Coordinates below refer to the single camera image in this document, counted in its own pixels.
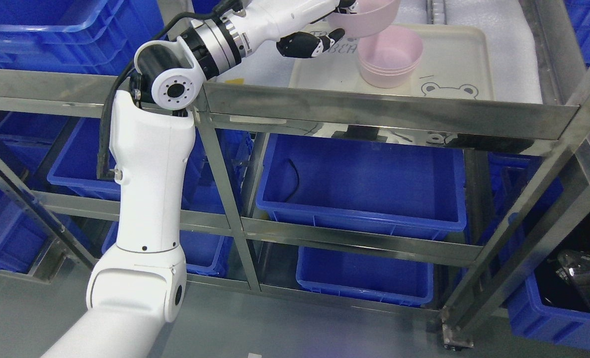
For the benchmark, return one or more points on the black motorcycle helmet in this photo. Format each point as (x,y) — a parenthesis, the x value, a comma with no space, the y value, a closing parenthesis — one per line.
(574,269)

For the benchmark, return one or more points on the blue bin left shelf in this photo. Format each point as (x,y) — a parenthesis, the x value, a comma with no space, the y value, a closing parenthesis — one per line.
(75,168)

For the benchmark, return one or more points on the blue crates upper left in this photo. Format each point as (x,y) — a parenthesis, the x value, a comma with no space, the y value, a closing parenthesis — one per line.
(98,37)

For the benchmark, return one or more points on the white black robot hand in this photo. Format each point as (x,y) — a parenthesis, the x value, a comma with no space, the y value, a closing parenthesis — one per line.
(282,22)

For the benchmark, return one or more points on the blue bin shelf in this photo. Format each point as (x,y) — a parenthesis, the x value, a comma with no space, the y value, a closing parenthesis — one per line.
(364,186)
(75,168)
(366,277)

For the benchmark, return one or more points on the blue bin far left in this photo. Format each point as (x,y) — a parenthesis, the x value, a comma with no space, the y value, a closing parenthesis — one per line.
(21,239)

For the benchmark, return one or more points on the pink plastic bowl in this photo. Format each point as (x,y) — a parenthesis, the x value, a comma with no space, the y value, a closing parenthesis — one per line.
(364,18)

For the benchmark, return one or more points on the blue bin lower shelf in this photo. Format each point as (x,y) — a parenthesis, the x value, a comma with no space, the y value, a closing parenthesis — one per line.
(366,277)

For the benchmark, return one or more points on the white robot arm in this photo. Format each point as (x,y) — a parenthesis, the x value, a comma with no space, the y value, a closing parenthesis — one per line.
(138,286)

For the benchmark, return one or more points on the steel shelf rack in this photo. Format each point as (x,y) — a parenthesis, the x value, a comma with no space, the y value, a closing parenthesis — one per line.
(513,147)

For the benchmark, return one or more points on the blue bin holding helmet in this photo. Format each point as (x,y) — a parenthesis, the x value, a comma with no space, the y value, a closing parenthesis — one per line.
(545,307)

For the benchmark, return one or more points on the cream bear tray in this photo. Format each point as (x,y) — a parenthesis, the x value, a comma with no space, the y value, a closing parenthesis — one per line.
(455,65)

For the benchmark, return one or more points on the stacked pink bowls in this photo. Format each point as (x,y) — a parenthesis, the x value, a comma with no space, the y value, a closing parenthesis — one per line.
(388,59)

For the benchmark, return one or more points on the blue bin middle shelf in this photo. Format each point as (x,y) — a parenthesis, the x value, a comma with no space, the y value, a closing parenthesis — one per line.
(364,186)

